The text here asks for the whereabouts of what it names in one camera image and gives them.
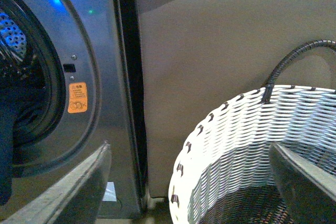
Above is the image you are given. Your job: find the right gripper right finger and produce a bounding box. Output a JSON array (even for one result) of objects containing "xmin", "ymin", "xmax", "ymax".
[{"xmin": 269, "ymin": 143, "xmax": 335, "ymax": 223}]

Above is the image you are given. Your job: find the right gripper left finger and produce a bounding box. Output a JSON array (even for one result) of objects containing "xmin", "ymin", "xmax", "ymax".
[{"xmin": 2, "ymin": 143, "xmax": 111, "ymax": 223}]

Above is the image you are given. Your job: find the dark navy blue garment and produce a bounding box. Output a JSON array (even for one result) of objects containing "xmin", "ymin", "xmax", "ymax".
[{"xmin": 0, "ymin": 87, "xmax": 50, "ymax": 206}]

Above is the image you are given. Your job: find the grey front-load washing machine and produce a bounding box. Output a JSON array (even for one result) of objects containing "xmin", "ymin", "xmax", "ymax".
[{"xmin": 1, "ymin": 0, "xmax": 146, "ymax": 220}]

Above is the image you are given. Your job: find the white tape piece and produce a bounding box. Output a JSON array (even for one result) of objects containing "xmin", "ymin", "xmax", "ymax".
[{"xmin": 102, "ymin": 182, "xmax": 117, "ymax": 202}]

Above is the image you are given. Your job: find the white woven laundry basket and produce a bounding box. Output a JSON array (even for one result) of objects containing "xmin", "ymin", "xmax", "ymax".
[{"xmin": 169, "ymin": 85, "xmax": 335, "ymax": 223}]

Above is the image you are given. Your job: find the orange warning sticker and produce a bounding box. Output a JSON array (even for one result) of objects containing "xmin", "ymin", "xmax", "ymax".
[{"xmin": 68, "ymin": 82, "xmax": 88, "ymax": 114}]

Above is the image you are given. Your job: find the grey fabric panel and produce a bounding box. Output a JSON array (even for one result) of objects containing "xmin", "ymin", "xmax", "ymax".
[{"xmin": 136, "ymin": 0, "xmax": 335, "ymax": 198}]

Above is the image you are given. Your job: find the black wrapped basket handle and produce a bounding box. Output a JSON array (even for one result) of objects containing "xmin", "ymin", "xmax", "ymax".
[{"xmin": 261, "ymin": 39, "xmax": 335, "ymax": 104}]

